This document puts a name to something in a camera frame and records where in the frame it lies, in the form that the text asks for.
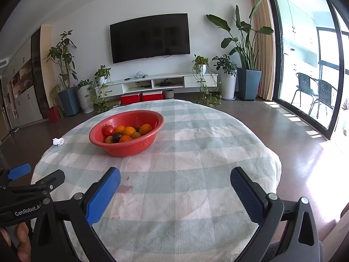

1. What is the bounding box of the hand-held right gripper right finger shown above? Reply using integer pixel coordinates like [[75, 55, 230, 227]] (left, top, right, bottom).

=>
[[230, 166, 321, 262]]

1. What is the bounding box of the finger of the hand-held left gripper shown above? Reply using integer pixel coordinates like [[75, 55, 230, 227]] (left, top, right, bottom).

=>
[[0, 163, 31, 187], [27, 169, 66, 197]]

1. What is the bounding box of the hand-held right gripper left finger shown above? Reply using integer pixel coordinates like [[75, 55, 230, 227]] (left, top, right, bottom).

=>
[[31, 166, 121, 262]]

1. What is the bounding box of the red plastic bowl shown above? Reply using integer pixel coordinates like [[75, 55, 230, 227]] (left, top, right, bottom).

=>
[[89, 110, 165, 157]]

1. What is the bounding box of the person's left hand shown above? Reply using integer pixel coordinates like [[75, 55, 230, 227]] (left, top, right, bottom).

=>
[[0, 222, 31, 262]]

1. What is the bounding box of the red floor container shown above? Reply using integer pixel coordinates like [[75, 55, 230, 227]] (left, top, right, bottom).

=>
[[46, 106, 62, 123]]

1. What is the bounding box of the green checkered tablecloth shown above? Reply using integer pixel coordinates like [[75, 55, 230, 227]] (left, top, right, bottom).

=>
[[31, 99, 282, 262]]

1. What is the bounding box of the leafy tree in blue pot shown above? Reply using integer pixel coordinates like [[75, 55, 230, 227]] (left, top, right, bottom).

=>
[[43, 30, 81, 117]]

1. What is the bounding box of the plant in white ribbed pot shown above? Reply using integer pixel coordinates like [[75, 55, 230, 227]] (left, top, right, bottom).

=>
[[76, 80, 94, 114]]

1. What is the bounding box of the red storage box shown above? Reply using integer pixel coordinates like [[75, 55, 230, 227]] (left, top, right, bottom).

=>
[[120, 93, 142, 105], [142, 91, 164, 101]]

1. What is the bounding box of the trailing plant in white pot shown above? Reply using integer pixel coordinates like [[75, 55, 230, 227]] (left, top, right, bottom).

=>
[[90, 65, 113, 114], [192, 55, 222, 107]]

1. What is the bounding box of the plant in tall white pot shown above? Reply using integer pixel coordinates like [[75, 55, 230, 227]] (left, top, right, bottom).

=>
[[213, 55, 238, 100]]

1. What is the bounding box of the broad-leaf plant in blue pot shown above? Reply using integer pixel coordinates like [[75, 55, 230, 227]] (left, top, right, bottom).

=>
[[206, 0, 274, 101]]

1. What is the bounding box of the white television cabinet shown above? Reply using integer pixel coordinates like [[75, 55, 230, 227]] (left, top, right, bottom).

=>
[[95, 72, 219, 97]]

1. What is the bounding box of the beige curtain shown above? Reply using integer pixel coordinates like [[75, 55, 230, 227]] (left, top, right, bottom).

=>
[[250, 0, 276, 100]]

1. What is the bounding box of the black sliding glass door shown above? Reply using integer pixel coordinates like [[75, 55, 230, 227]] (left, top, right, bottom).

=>
[[267, 0, 349, 140]]

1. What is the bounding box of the white balcony cabinet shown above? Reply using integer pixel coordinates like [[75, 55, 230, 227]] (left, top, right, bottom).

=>
[[284, 0, 319, 69]]

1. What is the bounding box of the wooden wall cabinet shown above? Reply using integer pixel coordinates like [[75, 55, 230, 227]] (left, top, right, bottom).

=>
[[0, 24, 52, 140]]

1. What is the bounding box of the black wall television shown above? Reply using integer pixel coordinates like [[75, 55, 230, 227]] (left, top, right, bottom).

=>
[[110, 13, 191, 64]]

